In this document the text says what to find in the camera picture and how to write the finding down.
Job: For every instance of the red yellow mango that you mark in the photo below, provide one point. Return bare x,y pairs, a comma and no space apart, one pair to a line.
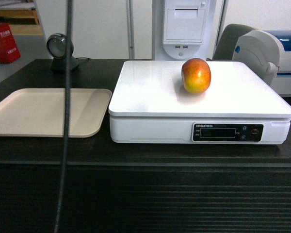
196,76

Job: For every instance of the white checkout scale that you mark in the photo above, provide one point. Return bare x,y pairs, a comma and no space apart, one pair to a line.
150,105

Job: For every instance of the white POS terminal stand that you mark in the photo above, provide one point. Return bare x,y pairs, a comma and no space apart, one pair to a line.
181,29

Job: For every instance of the grey office chair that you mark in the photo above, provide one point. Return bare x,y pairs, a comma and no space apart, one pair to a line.
228,40

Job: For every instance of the black barcode scanner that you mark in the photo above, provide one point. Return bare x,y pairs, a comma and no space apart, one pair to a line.
56,46

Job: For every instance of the beige plastic tray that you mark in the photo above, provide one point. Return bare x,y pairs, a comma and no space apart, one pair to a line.
40,112

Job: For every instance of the white label printer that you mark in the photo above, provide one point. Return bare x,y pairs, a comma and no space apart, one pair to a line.
267,59

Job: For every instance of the wooden pallet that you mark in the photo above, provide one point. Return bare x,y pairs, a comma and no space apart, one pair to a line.
18,9

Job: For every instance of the red fire extinguisher box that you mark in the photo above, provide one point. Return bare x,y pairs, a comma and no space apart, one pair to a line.
8,49

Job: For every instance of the white blue printer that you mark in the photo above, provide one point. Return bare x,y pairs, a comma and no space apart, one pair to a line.
282,37

